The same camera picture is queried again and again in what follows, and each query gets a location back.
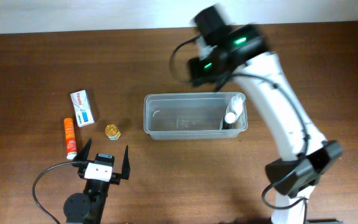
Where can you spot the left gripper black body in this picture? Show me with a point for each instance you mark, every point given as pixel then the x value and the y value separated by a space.
pixel 98 186

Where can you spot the white Panadol medicine box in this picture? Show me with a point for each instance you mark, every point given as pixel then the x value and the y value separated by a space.
pixel 81 105

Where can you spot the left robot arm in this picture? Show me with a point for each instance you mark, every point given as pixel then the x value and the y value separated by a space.
pixel 88 205

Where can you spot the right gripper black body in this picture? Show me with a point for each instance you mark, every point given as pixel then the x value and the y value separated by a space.
pixel 206 70

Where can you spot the orange tablet tube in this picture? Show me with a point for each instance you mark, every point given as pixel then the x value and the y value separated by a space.
pixel 70 138

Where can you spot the gold lid balm jar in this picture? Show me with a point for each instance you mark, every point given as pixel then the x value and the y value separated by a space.
pixel 112 132

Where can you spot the white spray bottle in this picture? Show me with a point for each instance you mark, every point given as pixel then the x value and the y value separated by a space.
pixel 236 104

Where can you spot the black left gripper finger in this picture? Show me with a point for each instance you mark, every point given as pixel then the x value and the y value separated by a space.
pixel 83 154
pixel 126 168

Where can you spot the dark bottle white cap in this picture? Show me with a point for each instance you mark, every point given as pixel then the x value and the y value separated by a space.
pixel 228 121

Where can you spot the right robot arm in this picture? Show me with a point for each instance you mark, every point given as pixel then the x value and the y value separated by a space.
pixel 243 56

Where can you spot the clear plastic container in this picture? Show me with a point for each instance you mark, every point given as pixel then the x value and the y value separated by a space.
pixel 180 116

